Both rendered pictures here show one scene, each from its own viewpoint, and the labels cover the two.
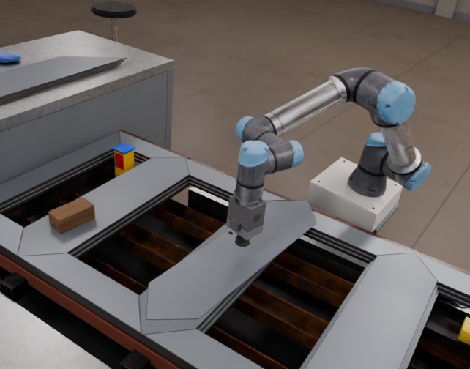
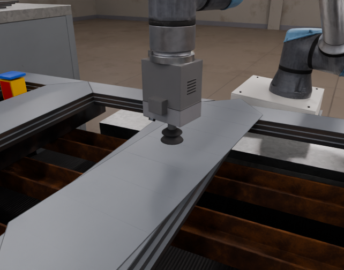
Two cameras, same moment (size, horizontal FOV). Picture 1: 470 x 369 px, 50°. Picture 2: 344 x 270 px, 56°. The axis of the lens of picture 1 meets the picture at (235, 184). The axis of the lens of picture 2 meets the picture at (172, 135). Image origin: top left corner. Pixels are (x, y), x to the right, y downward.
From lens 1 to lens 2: 88 cm
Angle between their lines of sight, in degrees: 7
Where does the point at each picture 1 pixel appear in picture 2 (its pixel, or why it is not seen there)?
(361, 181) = (286, 82)
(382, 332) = not seen: outside the picture
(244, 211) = (169, 76)
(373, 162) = (299, 57)
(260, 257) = (202, 158)
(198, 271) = (106, 190)
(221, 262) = (143, 172)
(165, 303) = (35, 256)
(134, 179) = (20, 102)
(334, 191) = (260, 97)
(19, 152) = not seen: outside the picture
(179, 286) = (69, 219)
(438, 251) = not seen: hidden behind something
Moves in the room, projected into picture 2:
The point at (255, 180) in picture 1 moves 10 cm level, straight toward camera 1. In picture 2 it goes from (181, 7) to (185, 13)
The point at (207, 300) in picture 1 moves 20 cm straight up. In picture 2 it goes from (125, 236) to (112, 87)
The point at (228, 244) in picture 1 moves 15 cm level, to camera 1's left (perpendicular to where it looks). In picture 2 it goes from (150, 149) to (73, 151)
